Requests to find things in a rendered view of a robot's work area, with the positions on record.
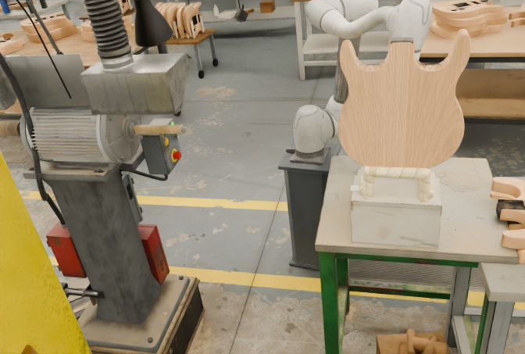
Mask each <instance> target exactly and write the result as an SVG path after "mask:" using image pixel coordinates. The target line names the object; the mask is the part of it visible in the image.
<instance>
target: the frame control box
mask: <svg viewBox="0 0 525 354"><path fill-rule="evenodd" d="M171 122H173V124H174V121H173V119H154V120H153V121H152V122H151V123H150V124H149V125H170V123H171ZM174 125H175V124H174ZM141 136H142V137H143V138H142V139H141V146H142V148H143V152H144V155H145V160H146V163H147V166H148V171H149V173H150V174H148V173H144V172H141V171H139V170H135V171H134V172H133V171H128V172H131V173H136V174H139V175H141V176H145V177H149V178H151V179H155V180H157V181H166V180H167V179H168V175H169V174H170V173H171V171H172V170H173V168H174V167H175V166H176V164H177V163H178V161H179V160H176V158H174V157H173V154H174V153H176V151H180V145H179V141H178V137H177V134H175V135H173V134H166V137H165V138H164V137H163V134H141ZM166 138H167V139H168V145H166V144H165V140H166ZM180 154H181V151H180ZM151 174H162V175H164V177H157V176H154V175H151Z"/></svg>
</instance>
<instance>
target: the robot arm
mask: <svg viewBox="0 0 525 354"><path fill-rule="evenodd" d="M305 10H306V16H307V18H308V20H309V22H310V23H311V24H312V25H313V26H314V27H316V28H318V29H319V30H321V31H324V32H326V33H328V34H333V35H335V36H337V37H339V41H338V50H337V68H336V77H335V86H334V95H333V96H332V97H331V98H330V99H329V102H328V103H327V106H326V109H324V110H322V109H321V108H319V107H318V106H316V105H304V106H302V107H301V108H300V109H299V110H298V111H297V112H296V114H295V118H294V123H293V135H294V142H295V147H287V150H286V152H287V153H291V154H294V155H293V156H292V157H291V158H290V163H309V164H316V165H319V166H321V165H323V161H324V160H325V157H326V155H327V153H328V152H329V151H330V146H328V145H324V143H325V142H326V141H328V140H329V139H331V138H335V137H338V121H339V117H340V114H341V109H342V107H343V105H344V103H345V101H346V99H347V97H348V83H347V81H346V78H345V75H344V74H343V73H342V71H341V67H340V63H339V54H340V50H341V45H342V42H343V41H344V40H350V42H351V43H352V46H353V48H354V50H355V54H356V56H357V58H359V47H360V41H361V35H362V34H365V33H366V32H367V31H369V30H372V29H373V28H374V27H377V26H378V25H380V24H382V23H386V26H387V29H388V31H389V32H390V35H391V36H392V38H413V37H414V41H415V52H414V54H415V57H416V58H417V59H418V60H419V58H420V53H421V49H422V47H423V43H424V42H425V40H426V38H427V34H428V30H429V27H430V21H431V16H432V6H431V3H430V1H429V0H403V1H402V3H401V5H397V6H395V7H394V6H384V7H380V8H378V1H377V0H311V1H310V2H309V3H308V4H307V6H306V8H305Z"/></svg>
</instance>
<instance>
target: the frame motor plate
mask: <svg viewBox="0 0 525 354"><path fill-rule="evenodd" d="M56 163H57V161H40V165H41V175H42V180H61V181H104V182H106V181H107V180H108V179H109V178H110V177H111V176H112V175H113V173H114V172H115V171H116V170H117V169H118V168H119V166H120V165H121V164H122V163H117V164H116V165H115V167H114V168H113V169H112V170H103V169H74V168H55V167H54V165H55V164H56ZM23 176H24V178H25V179H36V176H35V170H34V164H32V165H31V166H30V167H29V168H27V169H26V170H25V171H24V172H23Z"/></svg>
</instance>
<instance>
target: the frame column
mask: <svg viewBox="0 0 525 354"><path fill-rule="evenodd" d="M43 181H44V182H45V183H46V184H47V185H49V186H50V187H51V189H52V192H53V194H54V196H55V199H56V201H57V203H58V206H59V209H60V211H61V213H62V216H63V219H64V220H65V223H66V226H67V228H68V231H69V233H70V236H71V238H72V240H73V243H74V245H75V248H76V250H77V253H78V255H79V257H80V261H81V262H82V265H83V267H84V270H85V273H86V274H87V278H88V280H89V282H90V284H91V287H92V290H96V291H103V293H104V296H105V299H100V298H96V299H97V311H96V319H99V320H112V321H119V322H126V323H133V324H141V323H143V322H144V321H145V318H146V316H147V315H148V312H149V311H150V309H151V308H152V305H153V303H154V301H155V299H156V298H157V296H158V294H159V292H160V290H161V288H162V286H163V285H162V286H161V285H160V284H159V282H158V281H157V280H156V279H155V278H154V276H153V275H152V272H151V269H150V266H149V264H148V260H147V256H146V254H145V250H144V247H143V244H142V241H141V237H140V234H139V231H138V227H137V224H136V222H135V219H134V214H133V212H132V209H131V206H130V202H129V199H128V197H127V192H126V189H125V187H124V184H123V179H122V177H121V174H120V169H119V168H118V169H117V170H116V171H115V172H114V173H113V175H112V176H111V177H110V178H109V179H108V180H107V181H106V182H104V181H61V180H43Z"/></svg>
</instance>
